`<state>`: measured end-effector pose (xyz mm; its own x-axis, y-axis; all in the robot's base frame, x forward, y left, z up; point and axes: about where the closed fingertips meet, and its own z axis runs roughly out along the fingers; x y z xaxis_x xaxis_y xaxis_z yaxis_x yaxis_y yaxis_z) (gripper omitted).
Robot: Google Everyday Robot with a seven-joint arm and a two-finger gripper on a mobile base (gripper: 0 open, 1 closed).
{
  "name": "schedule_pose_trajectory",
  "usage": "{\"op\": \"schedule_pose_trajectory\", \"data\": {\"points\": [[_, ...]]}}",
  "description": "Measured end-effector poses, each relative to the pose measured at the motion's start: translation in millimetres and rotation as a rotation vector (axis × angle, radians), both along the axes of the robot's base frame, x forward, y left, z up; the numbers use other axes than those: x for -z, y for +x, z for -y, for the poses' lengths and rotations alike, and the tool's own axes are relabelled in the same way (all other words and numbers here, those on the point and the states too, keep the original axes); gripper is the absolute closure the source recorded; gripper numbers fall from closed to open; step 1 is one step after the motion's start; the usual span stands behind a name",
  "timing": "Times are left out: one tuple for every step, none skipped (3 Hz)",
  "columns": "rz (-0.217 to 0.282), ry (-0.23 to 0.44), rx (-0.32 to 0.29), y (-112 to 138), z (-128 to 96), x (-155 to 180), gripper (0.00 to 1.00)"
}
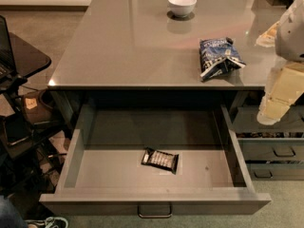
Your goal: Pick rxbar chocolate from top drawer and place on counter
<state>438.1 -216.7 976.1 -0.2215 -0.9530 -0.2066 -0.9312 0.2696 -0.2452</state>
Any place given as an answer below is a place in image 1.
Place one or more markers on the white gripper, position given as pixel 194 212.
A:
pixel 292 37

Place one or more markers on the black laptop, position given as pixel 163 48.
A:
pixel 7 64

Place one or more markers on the open grey top drawer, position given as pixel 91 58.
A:
pixel 103 172

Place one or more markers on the blue chip bag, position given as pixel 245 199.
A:
pixel 218 57

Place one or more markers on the black rxbar chocolate wrapper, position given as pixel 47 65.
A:
pixel 160 159

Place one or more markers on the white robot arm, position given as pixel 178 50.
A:
pixel 289 41

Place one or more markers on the white ceramic bowl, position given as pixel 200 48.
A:
pixel 182 8

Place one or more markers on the person's blue jeans leg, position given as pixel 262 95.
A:
pixel 9 216

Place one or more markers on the black and white sneaker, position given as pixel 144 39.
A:
pixel 50 222

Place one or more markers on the metal drawer handle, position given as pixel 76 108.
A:
pixel 155 211

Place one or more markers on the grey middle right drawer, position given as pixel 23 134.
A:
pixel 282 141

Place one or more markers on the grey lower right drawer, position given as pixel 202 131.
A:
pixel 276 171

